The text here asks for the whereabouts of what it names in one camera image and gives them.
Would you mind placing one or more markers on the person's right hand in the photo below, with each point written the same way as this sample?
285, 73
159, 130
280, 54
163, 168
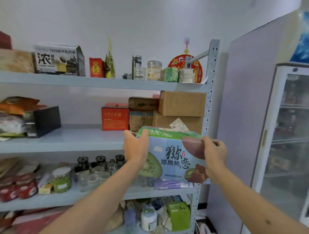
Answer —
216, 156

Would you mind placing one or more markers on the person's left hand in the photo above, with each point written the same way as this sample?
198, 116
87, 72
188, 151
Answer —
135, 149

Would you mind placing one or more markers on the long taped cardboard box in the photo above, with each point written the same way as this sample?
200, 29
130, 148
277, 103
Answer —
140, 119

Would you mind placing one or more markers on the wide clear-taped cardboard box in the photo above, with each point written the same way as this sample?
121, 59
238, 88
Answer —
161, 121

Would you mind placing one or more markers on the kiwi fruit carton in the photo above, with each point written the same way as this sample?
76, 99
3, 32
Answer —
173, 154

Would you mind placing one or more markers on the printed-tape brown parcel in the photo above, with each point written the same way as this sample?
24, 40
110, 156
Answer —
142, 103

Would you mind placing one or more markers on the large red cartoon gift box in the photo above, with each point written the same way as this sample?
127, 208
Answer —
156, 96

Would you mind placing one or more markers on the small cardboard box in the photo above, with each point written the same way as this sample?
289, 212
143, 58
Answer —
182, 103

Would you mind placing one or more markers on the grey metal shelves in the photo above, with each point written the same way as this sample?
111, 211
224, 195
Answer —
72, 82

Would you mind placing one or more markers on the person's left forearm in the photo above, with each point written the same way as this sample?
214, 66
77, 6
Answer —
96, 200

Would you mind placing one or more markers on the person's right forearm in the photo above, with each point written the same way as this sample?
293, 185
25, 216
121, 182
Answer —
253, 205

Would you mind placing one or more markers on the group of clear glass cups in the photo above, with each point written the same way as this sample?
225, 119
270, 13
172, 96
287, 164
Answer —
96, 176

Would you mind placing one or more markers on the plain purple bag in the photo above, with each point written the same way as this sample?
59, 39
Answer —
171, 184

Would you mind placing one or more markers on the white display fridge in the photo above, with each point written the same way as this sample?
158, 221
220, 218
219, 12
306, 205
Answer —
246, 108

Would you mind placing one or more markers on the bright green packet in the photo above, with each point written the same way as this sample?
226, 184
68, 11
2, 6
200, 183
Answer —
178, 215

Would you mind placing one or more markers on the white green-label pouch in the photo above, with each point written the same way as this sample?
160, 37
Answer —
149, 219

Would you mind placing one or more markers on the brown fur-lined boot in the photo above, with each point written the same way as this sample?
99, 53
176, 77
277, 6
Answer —
205, 229

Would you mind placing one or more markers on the small dark canister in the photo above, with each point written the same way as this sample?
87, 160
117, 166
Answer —
126, 76

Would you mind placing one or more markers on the ribbed clear plastic jar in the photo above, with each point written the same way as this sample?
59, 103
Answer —
140, 74

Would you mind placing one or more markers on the white paper sheet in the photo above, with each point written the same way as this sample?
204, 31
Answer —
202, 81

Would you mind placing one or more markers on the crumpled white bag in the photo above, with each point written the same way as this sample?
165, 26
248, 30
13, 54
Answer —
165, 220

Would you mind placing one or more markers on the white-lid green-label jar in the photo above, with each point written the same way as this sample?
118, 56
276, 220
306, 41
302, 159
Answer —
61, 180

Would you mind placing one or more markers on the labelled clear plastic jar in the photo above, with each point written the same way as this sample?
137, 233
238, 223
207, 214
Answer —
154, 71

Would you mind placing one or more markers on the green patterned tea packet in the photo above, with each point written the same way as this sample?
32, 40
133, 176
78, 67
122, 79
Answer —
167, 75

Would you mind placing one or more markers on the light green tea packet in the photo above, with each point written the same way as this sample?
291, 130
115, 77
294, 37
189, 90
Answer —
175, 75

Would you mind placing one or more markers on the yellow green snack bag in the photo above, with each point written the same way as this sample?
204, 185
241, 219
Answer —
109, 67

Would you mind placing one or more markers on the metal-lid glass jar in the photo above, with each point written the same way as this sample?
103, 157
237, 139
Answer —
136, 60

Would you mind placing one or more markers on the red yellow-label packet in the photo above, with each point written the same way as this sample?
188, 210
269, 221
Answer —
96, 68

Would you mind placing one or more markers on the large black box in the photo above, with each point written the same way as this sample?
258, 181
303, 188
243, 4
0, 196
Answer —
45, 120

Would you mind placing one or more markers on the red knot ornament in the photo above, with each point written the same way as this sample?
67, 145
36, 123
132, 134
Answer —
176, 61

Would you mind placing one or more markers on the red round-label pouch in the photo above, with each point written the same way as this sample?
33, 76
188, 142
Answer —
27, 189
8, 194

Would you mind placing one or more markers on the white black milk carton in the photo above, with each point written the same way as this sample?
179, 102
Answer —
58, 60

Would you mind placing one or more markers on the red yellow snack bag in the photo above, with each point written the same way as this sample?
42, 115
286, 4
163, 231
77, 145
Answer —
41, 221

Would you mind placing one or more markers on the pale green flat packet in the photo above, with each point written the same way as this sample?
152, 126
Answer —
12, 135

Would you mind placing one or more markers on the yellow flat packet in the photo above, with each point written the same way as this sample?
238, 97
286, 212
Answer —
9, 166

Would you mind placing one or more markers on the pale printed snack packet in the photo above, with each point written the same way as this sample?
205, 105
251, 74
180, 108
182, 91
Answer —
10, 124

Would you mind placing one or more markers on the tan textured packet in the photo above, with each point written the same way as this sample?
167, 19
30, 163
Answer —
15, 61

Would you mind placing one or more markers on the dark red patterned box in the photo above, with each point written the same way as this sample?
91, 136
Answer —
4, 41

